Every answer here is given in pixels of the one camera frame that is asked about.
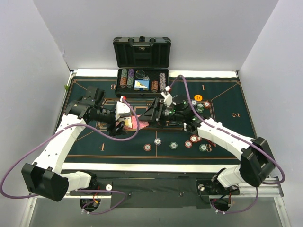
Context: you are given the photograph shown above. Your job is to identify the red playing card deck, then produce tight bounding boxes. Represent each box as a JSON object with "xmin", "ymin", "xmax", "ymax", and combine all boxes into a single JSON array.
[{"xmin": 119, "ymin": 116, "xmax": 149, "ymax": 131}]

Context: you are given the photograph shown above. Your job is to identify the orange big blind button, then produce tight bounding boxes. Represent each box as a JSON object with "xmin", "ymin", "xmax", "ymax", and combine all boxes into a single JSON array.
[{"xmin": 194, "ymin": 94, "xmax": 203, "ymax": 102}]

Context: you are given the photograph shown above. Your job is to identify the blue poker chip stack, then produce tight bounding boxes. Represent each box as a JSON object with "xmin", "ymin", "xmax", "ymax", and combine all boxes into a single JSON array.
[{"xmin": 154, "ymin": 138, "xmax": 161, "ymax": 146}]

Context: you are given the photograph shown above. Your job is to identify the red poker chip stack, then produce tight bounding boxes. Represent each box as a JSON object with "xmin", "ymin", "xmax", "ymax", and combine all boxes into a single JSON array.
[{"xmin": 143, "ymin": 144, "xmax": 152, "ymax": 152}]

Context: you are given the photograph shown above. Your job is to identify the green poker chip stack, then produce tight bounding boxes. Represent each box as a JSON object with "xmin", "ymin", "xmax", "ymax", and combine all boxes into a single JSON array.
[{"xmin": 169, "ymin": 142, "xmax": 178, "ymax": 149}]

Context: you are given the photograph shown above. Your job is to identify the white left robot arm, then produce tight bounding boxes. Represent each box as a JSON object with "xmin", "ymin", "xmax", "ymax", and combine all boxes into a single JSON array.
[{"xmin": 21, "ymin": 86, "xmax": 132, "ymax": 201}]

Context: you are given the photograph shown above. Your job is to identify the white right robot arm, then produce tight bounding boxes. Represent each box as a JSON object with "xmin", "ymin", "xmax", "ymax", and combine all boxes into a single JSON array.
[{"xmin": 139, "ymin": 94, "xmax": 277, "ymax": 193}]

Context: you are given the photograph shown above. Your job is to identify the green poker table mat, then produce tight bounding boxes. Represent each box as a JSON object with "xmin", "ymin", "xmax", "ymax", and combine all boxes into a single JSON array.
[{"xmin": 65, "ymin": 78, "xmax": 257, "ymax": 165}]

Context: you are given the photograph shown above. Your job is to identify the orange chips in case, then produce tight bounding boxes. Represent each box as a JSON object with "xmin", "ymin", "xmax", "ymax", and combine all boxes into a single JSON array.
[{"xmin": 151, "ymin": 80, "xmax": 159, "ymax": 93}]

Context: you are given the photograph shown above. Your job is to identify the blue card box in case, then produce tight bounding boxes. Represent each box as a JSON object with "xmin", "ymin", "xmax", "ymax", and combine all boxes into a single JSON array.
[{"xmin": 134, "ymin": 80, "xmax": 150, "ymax": 91}]

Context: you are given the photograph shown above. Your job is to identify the lilac chips in case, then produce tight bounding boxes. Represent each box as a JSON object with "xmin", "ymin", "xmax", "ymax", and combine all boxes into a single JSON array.
[{"xmin": 159, "ymin": 73, "xmax": 166, "ymax": 92}]

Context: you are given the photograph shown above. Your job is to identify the purple green chips in case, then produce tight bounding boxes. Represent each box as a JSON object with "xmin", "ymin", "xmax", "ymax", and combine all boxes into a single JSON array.
[{"xmin": 126, "ymin": 69, "xmax": 134, "ymax": 88}]

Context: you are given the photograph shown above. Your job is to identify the black round button in case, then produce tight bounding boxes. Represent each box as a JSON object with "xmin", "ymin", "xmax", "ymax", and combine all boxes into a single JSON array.
[{"xmin": 135, "ymin": 70, "xmax": 145, "ymax": 79}]

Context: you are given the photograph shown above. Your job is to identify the green red chips in case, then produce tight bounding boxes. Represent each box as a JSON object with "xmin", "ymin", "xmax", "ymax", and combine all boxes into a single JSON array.
[{"xmin": 120, "ymin": 69, "xmax": 128, "ymax": 88}]

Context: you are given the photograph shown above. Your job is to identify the black poker chip case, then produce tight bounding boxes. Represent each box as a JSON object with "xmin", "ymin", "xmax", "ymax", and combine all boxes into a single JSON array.
[{"xmin": 113, "ymin": 36, "xmax": 171, "ymax": 97}]

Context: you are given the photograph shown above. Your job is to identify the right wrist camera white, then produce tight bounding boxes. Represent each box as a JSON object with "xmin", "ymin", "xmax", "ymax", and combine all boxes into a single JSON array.
[{"xmin": 161, "ymin": 90, "xmax": 173, "ymax": 107}]

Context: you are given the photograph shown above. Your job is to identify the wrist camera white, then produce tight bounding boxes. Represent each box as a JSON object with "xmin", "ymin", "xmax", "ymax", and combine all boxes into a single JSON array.
[
  {"xmin": 115, "ymin": 101, "xmax": 131, "ymax": 120},
  {"xmin": 161, "ymin": 90, "xmax": 173, "ymax": 107}
]

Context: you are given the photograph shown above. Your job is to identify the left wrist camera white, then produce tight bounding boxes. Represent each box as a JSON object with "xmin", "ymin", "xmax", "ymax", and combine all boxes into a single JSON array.
[{"xmin": 115, "ymin": 101, "xmax": 131, "ymax": 120}]

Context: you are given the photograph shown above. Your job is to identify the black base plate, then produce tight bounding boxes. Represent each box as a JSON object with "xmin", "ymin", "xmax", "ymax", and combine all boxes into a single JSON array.
[{"xmin": 72, "ymin": 171, "xmax": 240, "ymax": 209}]

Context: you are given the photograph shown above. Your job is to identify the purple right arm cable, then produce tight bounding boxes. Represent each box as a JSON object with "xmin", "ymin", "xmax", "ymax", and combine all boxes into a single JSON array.
[{"xmin": 168, "ymin": 75, "xmax": 286, "ymax": 214}]

